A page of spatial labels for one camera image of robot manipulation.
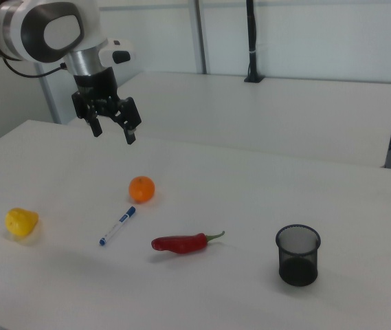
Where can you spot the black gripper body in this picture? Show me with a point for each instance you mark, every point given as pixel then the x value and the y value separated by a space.
pixel 95 84

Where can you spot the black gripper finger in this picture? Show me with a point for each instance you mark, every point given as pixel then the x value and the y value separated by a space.
pixel 93 118
pixel 130 117

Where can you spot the blue and white marker pen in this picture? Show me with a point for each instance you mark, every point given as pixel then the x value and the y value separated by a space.
pixel 117 225

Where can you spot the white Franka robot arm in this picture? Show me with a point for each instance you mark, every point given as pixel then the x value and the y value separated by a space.
pixel 9 31

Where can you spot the black mesh pen cup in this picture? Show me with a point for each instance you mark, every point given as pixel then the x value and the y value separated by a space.
pixel 298 268

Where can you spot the orange mandarin fruit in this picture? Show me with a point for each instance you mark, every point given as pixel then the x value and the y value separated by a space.
pixel 141 189

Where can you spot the red chili pepper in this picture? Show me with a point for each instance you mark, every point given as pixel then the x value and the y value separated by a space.
pixel 181 243

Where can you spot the white side table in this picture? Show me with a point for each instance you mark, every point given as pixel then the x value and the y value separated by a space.
pixel 267 110

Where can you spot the black pole stand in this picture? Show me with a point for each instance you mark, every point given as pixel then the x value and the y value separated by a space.
pixel 253 41

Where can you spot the grey metal partition post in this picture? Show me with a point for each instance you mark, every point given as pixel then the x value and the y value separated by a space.
pixel 198 34
pixel 49 96

